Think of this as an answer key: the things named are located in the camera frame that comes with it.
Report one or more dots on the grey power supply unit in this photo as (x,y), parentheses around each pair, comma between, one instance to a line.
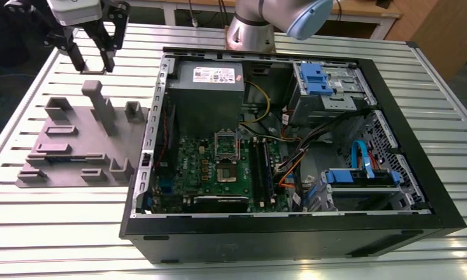
(202,99)

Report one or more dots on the wooden cabinet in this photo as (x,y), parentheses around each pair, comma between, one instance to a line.
(444,29)

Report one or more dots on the green motherboard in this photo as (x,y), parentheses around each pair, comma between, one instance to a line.
(191,163)

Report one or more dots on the thin metal locking lever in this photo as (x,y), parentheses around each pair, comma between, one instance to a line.
(239,148)

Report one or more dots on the dark office chair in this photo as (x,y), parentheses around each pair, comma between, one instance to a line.
(8,52)

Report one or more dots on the wooden desk white frame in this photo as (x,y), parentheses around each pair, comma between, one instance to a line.
(374,13)

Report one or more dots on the CPU socket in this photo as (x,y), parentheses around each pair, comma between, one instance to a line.
(227,175)

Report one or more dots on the black PC case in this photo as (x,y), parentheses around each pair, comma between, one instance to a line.
(295,239)

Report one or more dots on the silver disk bay cage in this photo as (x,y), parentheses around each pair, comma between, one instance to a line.
(374,190)

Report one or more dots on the silver drive cage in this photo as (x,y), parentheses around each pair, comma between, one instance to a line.
(335,102)

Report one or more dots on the black RAM slot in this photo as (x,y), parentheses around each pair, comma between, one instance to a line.
(257,175)
(269,175)

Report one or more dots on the hard disk in blue carrier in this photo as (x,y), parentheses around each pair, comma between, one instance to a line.
(342,176)

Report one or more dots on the grey parts rack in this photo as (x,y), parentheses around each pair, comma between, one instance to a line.
(86,137)

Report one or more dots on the blue plastic drive bracket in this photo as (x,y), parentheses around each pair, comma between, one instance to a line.
(315,76)

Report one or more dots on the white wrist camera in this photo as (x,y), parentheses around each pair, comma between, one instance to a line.
(74,13)

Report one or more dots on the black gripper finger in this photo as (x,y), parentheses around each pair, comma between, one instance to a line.
(119,29)
(58,38)

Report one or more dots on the black graphics card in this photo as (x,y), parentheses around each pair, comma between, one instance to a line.
(218,201)

